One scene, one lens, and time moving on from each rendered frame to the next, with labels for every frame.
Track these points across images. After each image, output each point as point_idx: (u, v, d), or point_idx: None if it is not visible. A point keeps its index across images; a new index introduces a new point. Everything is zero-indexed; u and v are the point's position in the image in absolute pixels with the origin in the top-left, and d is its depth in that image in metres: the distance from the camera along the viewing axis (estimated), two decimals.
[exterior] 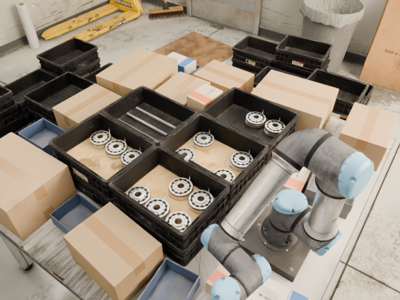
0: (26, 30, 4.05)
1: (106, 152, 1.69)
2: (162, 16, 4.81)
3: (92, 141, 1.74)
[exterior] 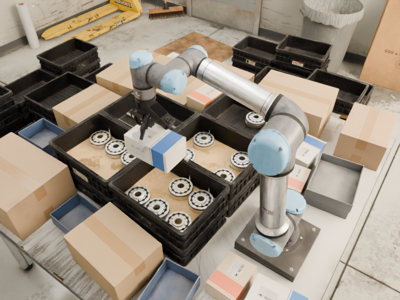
0: (26, 30, 4.05)
1: (106, 152, 1.69)
2: (162, 16, 4.81)
3: (92, 141, 1.74)
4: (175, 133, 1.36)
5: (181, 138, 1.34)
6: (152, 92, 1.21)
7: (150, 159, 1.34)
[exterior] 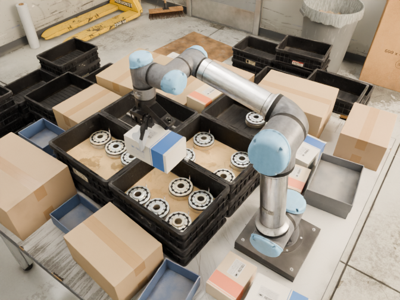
0: (26, 30, 4.05)
1: (106, 152, 1.69)
2: (162, 16, 4.81)
3: (92, 141, 1.74)
4: (175, 133, 1.36)
5: (181, 138, 1.34)
6: (152, 92, 1.21)
7: (150, 159, 1.34)
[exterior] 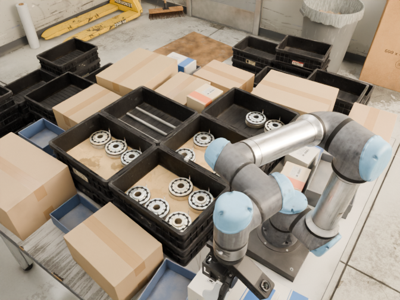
0: (26, 30, 4.05)
1: (106, 152, 1.69)
2: (162, 16, 4.81)
3: (92, 141, 1.74)
4: None
5: (274, 295, 0.91)
6: (244, 250, 0.77)
7: None
